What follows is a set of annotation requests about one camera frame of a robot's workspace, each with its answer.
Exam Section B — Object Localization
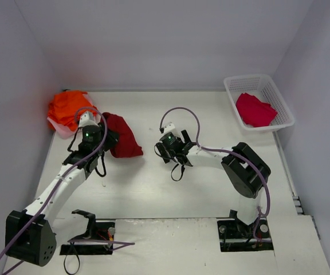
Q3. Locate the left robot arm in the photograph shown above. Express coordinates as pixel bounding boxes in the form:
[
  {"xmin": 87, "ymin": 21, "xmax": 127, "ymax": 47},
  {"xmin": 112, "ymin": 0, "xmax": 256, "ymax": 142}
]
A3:
[{"xmin": 4, "ymin": 123, "xmax": 120, "ymax": 266}]

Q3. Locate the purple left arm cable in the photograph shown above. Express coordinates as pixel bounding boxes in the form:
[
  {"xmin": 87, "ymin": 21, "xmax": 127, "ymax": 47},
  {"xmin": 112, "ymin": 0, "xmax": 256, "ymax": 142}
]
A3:
[{"xmin": 0, "ymin": 107, "xmax": 136, "ymax": 275}]

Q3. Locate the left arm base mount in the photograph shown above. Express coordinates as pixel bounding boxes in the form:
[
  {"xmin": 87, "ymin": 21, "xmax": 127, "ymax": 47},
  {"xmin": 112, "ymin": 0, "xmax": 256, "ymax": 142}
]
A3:
[{"xmin": 59, "ymin": 209, "xmax": 117, "ymax": 274}]

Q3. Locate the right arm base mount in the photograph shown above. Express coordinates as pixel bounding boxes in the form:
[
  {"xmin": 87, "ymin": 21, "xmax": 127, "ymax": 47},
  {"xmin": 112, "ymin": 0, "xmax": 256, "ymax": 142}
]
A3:
[{"xmin": 217, "ymin": 210, "xmax": 274, "ymax": 253}]

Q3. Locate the orange folded t shirt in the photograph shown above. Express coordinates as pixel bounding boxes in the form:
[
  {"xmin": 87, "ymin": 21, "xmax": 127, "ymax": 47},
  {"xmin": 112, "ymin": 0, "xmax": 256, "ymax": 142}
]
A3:
[{"xmin": 48, "ymin": 90, "xmax": 99, "ymax": 129}]

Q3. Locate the red t shirt in basket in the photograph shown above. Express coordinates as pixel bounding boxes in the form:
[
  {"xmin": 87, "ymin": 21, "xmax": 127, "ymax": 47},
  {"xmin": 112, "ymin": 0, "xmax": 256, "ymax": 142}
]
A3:
[{"xmin": 236, "ymin": 93, "xmax": 278, "ymax": 127}]

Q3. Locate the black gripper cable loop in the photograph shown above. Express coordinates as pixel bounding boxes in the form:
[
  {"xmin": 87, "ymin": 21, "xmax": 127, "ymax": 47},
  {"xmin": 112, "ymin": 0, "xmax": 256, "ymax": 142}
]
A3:
[{"xmin": 170, "ymin": 163, "xmax": 186, "ymax": 182}]

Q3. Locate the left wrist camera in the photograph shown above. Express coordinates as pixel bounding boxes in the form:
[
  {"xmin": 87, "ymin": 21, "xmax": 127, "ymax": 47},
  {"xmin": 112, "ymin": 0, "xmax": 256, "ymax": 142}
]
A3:
[{"xmin": 78, "ymin": 111, "xmax": 98, "ymax": 128}]

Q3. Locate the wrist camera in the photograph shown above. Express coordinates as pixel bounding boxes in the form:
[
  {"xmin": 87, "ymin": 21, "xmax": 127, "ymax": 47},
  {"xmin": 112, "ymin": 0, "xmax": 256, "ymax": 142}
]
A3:
[
  {"xmin": 160, "ymin": 122, "xmax": 179, "ymax": 136},
  {"xmin": 78, "ymin": 111, "xmax": 98, "ymax": 128}
]

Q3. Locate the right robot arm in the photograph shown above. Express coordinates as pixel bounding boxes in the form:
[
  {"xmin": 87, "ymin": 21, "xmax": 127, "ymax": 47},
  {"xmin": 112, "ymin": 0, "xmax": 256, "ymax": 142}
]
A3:
[{"xmin": 155, "ymin": 129, "xmax": 271, "ymax": 236}]

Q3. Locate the white plastic basket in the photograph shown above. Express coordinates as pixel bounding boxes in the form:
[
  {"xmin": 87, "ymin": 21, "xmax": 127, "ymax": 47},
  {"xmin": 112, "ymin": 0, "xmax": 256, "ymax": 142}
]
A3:
[{"xmin": 223, "ymin": 74, "xmax": 295, "ymax": 133}]

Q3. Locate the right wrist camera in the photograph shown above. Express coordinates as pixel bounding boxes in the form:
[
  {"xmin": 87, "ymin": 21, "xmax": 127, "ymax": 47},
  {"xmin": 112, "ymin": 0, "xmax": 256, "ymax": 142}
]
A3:
[{"xmin": 160, "ymin": 122, "xmax": 179, "ymax": 136}]

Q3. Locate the dark red t shirt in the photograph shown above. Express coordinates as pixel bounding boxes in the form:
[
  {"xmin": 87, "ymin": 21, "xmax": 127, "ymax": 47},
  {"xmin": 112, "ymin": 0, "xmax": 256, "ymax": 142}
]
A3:
[{"xmin": 103, "ymin": 112, "xmax": 143, "ymax": 158}]

